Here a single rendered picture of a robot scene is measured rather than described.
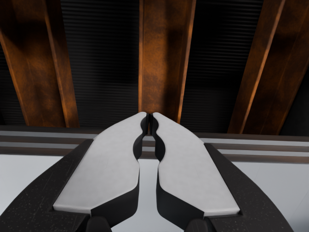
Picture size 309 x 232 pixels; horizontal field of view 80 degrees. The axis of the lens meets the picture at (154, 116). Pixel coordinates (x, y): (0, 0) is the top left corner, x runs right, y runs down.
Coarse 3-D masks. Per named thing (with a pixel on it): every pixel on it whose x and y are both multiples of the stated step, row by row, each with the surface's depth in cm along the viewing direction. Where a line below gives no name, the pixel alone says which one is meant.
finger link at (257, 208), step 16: (208, 144) 10; (224, 160) 9; (224, 176) 8; (240, 176) 8; (240, 192) 7; (256, 192) 7; (240, 208) 6; (256, 208) 6; (272, 208) 6; (208, 224) 6; (224, 224) 6; (240, 224) 6; (256, 224) 6; (272, 224) 6; (288, 224) 6
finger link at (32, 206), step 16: (80, 144) 9; (64, 160) 8; (80, 160) 8; (48, 176) 7; (64, 176) 7; (32, 192) 6; (48, 192) 6; (16, 208) 6; (32, 208) 6; (48, 208) 6; (0, 224) 5; (16, 224) 5; (32, 224) 6; (48, 224) 6; (64, 224) 6; (80, 224) 6
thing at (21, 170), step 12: (0, 156) 22; (12, 156) 22; (24, 156) 22; (36, 156) 22; (48, 156) 22; (60, 156) 22; (0, 168) 23; (12, 168) 23; (24, 168) 23; (36, 168) 23; (12, 180) 24; (24, 180) 24; (12, 192) 25
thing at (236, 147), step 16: (0, 128) 24; (16, 128) 24; (32, 128) 24; (48, 128) 24; (64, 128) 25; (80, 128) 25; (96, 128) 25; (0, 144) 23; (16, 144) 23; (32, 144) 23; (48, 144) 23; (64, 144) 23; (144, 144) 24; (224, 144) 25; (240, 144) 25; (256, 144) 25; (272, 144) 25; (288, 144) 25; (304, 144) 25; (240, 160) 23; (256, 160) 23; (272, 160) 23; (288, 160) 23; (304, 160) 24
